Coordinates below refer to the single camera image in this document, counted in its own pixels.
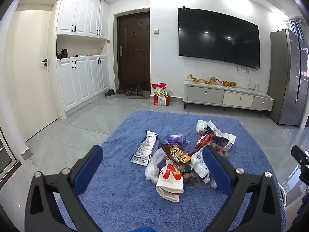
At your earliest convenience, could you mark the white red paper bag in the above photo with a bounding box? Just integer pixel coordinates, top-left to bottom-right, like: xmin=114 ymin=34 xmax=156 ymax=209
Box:
xmin=156 ymin=163 xmax=184 ymax=202

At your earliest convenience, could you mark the purple plastic bag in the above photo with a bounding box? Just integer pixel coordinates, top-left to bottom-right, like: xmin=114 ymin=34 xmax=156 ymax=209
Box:
xmin=165 ymin=134 xmax=188 ymax=147

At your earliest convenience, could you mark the clear dark wrapper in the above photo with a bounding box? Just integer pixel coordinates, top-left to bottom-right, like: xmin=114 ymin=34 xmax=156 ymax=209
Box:
xmin=188 ymin=169 xmax=218 ymax=189

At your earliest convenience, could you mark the cream interior door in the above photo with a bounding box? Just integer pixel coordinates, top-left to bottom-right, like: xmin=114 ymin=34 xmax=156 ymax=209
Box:
xmin=11 ymin=3 xmax=59 ymax=142

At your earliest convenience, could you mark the dark framed glass door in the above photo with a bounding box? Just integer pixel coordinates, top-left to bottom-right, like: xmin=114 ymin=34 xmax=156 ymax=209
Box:
xmin=0 ymin=130 xmax=18 ymax=174

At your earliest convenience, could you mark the white base cabinet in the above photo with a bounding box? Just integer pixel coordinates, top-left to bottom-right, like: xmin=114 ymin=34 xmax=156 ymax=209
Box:
xmin=56 ymin=55 xmax=110 ymax=120

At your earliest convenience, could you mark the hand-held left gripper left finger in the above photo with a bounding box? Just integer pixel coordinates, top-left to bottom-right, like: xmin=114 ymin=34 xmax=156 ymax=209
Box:
xmin=24 ymin=145 xmax=104 ymax=232

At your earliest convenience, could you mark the brown snack packet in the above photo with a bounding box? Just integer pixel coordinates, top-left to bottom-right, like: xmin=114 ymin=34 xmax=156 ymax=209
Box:
xmin=161 ymin=144 xmax=193 ymax=172

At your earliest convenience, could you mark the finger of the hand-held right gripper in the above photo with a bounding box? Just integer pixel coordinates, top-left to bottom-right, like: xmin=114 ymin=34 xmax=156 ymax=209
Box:
xmin=291 ymin=145 xmax=309 ymax=182

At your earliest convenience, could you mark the large black television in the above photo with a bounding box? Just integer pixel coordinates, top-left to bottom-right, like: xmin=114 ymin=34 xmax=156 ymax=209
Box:
xmin=178 ymin=7 xmax=261 ymax=70

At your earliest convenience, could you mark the white round trash bin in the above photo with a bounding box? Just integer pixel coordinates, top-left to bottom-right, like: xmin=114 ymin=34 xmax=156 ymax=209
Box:
xmin=278 ymin=181 xmax=287 ymax=208

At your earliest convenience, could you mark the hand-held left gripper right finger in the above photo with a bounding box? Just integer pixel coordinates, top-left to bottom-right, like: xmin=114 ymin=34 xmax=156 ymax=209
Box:
xmin=202 ymin=144 xmax=286 ymax=232

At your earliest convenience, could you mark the white wall cabinet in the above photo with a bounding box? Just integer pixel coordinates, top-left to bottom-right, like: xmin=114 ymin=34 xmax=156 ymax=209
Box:
xmin=56 ymin=0 xmax=110 ymax=39

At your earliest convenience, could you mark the grey refrigerator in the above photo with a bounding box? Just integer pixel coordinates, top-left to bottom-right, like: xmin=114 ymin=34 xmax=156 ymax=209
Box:
xmin=267 ymin=28 xmax=309 ymax=128

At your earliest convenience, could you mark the black television cable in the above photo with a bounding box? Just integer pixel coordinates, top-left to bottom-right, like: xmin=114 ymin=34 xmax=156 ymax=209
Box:
xmin=235 ymin=64 xmax=256 ymax=90

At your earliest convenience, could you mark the white printed pouch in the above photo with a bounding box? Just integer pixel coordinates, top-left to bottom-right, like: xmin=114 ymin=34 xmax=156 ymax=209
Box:
xmin=191 ymin=150 xmax=211 ymax=184

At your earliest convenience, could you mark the white grey television stand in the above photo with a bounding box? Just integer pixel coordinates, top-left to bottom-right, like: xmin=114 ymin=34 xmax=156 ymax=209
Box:
xmin=183 ymin=80 xmax=275 ymax=117

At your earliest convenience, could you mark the brown entrance door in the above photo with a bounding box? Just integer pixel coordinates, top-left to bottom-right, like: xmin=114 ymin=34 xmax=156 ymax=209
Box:
xmin=117 ymin=12 xmax=150 ymax=98

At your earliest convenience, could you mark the white tissue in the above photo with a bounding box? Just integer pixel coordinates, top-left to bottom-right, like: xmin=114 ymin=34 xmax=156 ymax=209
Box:
xmin=195 ymin=119 xmax=208 ymax=134

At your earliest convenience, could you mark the blue grey curtain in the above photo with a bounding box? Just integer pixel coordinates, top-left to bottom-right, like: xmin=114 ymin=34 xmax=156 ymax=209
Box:
xmin=288 ymin=18 xmax=303 ymax=39

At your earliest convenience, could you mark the white black printed packet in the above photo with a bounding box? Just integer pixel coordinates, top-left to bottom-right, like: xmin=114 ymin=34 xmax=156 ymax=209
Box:
xmin=205 ymin=121 xmax=236 ymax=151

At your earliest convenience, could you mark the blue fluffy blanket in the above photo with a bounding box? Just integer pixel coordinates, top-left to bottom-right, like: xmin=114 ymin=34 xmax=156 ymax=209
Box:
xmin=58 ymin=110 xmax=286 ymax=232

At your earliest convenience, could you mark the grey doormat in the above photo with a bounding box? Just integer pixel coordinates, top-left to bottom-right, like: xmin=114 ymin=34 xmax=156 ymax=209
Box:
xmin=114 ymin=93 xmax=150 ymax=99

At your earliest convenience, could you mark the red white shopping bag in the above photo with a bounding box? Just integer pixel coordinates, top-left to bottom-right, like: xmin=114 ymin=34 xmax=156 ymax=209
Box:
xmin=154 ymin=87 xmax=173 ymax=107

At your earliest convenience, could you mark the clear plastic bag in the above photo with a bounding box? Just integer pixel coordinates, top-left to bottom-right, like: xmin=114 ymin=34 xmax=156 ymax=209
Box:
xmin=145 ymin=148 xmax=167 ymax=184

